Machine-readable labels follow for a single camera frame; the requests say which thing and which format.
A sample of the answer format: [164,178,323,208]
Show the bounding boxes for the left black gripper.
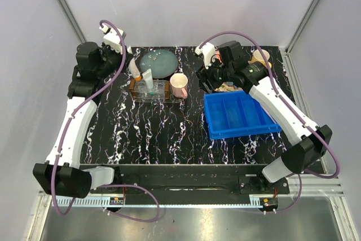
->
[96,41,134,79]

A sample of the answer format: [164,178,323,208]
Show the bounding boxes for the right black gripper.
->
[195,53,234,95]

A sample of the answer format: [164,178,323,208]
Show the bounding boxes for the orange cap toothpaste tube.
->
[128,58,142,81]

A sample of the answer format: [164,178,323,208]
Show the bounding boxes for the pink ceramic mug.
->
[170,73,188,99]

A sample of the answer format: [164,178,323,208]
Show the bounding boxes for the teal cap toothpaste tube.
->
[142,68,154,95]

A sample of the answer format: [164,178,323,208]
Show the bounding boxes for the clear acrylic tray wooden handles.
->
[129,79,184,103]

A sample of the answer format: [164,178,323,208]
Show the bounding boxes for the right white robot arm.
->
[195,41,332,194]

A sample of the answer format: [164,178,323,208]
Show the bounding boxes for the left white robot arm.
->
[33,42,132,199]

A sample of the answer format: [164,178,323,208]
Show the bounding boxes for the floral serving tray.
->
[214,82,243,93]

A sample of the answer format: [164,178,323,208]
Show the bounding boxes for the red patterned small bowl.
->
[216,50,222,62]

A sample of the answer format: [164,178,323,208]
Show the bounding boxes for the teal ceramic plate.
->
[139,49,178,79]

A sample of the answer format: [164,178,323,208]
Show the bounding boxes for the blue plastic bin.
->
[204,91,282,140]

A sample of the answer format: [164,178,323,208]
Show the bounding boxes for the yellow mug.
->
[248,49,272,68]

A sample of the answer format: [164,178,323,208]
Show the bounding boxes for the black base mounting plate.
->
[90,164,290,205]

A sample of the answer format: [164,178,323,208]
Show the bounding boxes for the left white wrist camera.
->
[99,25,122,54]

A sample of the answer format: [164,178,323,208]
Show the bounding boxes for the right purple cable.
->
[197,31,341,214]

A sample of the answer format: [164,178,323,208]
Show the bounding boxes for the aluminium rail frame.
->
[41,47,358,240]

